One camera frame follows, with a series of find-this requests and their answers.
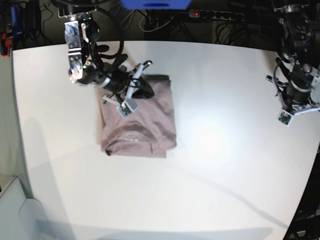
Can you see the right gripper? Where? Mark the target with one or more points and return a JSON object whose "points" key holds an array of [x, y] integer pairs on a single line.
{"points": [[122, 84]]}

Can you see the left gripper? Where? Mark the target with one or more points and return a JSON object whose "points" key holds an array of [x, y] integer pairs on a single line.
{"points": [[296, 100]]}

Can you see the mauve t-shirt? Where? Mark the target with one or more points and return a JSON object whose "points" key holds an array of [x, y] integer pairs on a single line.
{"points": [[150, 131]]}

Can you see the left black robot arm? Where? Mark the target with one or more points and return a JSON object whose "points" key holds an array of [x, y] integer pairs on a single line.
{"points": [[296, 78]]}

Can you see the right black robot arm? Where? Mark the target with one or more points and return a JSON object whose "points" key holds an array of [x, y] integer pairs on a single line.
{"points": [[89, 63]]}

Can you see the blue box overhead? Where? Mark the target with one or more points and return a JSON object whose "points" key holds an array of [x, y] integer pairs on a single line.
{"points": [[155, 4]]}

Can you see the red black clamp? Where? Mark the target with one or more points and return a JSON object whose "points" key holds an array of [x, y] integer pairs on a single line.
{"points": [[6, 43]]}

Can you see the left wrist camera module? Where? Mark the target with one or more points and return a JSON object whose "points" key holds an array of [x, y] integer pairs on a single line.
{"points": [[285, 117]]}

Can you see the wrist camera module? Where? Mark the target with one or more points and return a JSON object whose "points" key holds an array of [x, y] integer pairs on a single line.
{"points": [[285, 117], [127, 107]]}

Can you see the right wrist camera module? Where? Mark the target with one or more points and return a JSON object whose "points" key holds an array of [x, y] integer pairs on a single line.
{"points": [[127, 107]]}

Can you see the white power strip red switch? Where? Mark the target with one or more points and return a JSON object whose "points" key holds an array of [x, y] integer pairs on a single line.
{"points": [[216, 15]]}

